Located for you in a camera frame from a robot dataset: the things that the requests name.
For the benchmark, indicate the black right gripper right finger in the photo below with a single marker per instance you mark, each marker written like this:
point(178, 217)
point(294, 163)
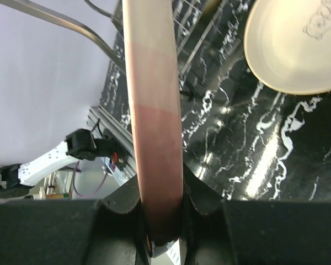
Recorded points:
point(220, 231)

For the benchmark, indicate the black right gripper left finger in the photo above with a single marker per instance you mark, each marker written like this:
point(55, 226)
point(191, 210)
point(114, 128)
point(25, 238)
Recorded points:
point(81, 231)

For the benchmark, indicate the white round plate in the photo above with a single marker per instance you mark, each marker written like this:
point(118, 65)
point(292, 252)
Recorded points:
point(287, 45)

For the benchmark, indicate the cream pink round plate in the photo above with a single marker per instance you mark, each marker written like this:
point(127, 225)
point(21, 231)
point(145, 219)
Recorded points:
point(154, 101)

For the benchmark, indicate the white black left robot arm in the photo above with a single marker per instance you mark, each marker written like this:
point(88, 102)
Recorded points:
point(16, 180)

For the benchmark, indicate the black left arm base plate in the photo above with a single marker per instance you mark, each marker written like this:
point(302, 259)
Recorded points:
point(109, 146)

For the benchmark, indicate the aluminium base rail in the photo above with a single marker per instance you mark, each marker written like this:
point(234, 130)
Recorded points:
point(98, 120)

